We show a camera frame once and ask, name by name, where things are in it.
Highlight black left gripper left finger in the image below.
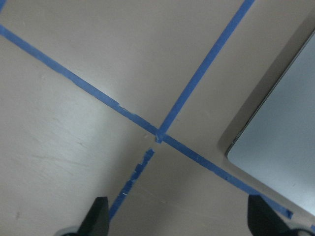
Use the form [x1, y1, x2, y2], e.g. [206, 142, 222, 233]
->
[75, 197, 109, 236]

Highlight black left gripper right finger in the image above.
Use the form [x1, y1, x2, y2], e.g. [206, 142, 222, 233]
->
[247, 195, 302, 236]

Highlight silver laptop notebook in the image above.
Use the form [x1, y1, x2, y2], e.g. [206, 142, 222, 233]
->
[227, 35, 315, 214]

